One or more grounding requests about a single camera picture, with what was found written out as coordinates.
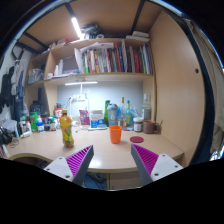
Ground slim green bottle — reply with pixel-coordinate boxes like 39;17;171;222
125;100;133;128

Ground ceiling light bar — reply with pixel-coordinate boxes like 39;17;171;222
70;16;84;40

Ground tall clear glass bottle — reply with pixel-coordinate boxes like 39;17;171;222
141;93;153;122

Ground orange plastic cup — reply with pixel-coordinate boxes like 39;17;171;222
109;125;123;145

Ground pink pouch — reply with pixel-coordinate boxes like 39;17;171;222
78;109;91;127

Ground dark jar with white lid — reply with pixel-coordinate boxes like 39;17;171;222
133;116;144;133

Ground yellow-labelled drink bottle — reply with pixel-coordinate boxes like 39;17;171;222
59;109;75;149

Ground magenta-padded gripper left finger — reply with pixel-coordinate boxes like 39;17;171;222
43;144;95;187

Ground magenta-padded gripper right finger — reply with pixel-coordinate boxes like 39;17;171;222
130;143;184;186

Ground brown ceramic mug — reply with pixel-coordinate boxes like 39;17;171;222
142;119;162;135

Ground wooden shelf unit with books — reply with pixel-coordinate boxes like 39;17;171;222
24;22;157;88

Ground pale blue hair brush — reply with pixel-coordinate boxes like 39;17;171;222
87;124;108;131

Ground grey shaker bottle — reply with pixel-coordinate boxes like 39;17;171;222
106;103;119;127

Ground white bottle with blue label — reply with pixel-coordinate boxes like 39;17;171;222
36;115;45;134

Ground blue and white carton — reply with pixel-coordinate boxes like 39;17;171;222
89;110;106;129

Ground green box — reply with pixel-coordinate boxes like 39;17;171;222
29;111;39;132

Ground red and white container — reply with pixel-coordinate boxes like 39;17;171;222
54;107;64;119

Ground clear bottle with yellow cap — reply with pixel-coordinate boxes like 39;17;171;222
118;96;128;129

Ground hanging dark clothes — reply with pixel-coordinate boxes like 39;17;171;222
0;46;29;121

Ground flat round red coaster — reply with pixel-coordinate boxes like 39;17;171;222
129;135;145;144

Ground white wall socket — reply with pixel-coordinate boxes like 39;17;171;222
71;94;86;103

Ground dark green bottle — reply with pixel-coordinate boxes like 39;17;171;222
103;99;111;126

